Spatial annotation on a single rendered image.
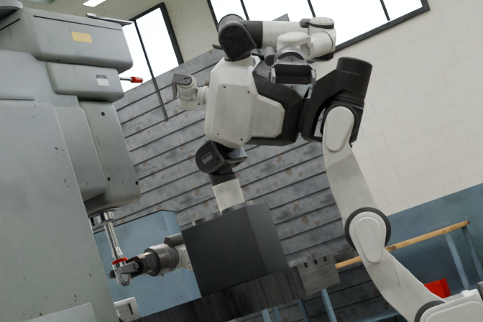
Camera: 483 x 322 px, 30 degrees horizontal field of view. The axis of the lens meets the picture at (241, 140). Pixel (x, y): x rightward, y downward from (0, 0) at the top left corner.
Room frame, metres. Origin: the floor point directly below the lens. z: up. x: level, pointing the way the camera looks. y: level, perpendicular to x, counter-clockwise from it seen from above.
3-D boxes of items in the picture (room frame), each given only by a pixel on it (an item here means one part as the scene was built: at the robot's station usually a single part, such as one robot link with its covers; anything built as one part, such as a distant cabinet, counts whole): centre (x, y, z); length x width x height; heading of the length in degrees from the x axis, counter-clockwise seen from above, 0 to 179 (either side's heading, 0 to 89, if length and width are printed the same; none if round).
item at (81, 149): (2.47, 0.54, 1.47); 0.24 x 0.19 x 0.26; 63
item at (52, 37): (2.63, 0.46, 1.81); 0.47 x 0.26 x 0.16; 153
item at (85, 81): (2.61, 0.47, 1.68); 0.34 x 0.24 x 0.10; 153
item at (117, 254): (2.64, 0.45, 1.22); 0.03 x 0.03 x 0.11
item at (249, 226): (2.44, 0.11, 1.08); 0.22 x 0.12 x 0.20; 61
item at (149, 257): (2.71, 0.39, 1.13); 0.13 x 0.12 x 0.10; 45
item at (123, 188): (2.64, 0.45, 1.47); 0.21 x 0.19 x 0.32; 63
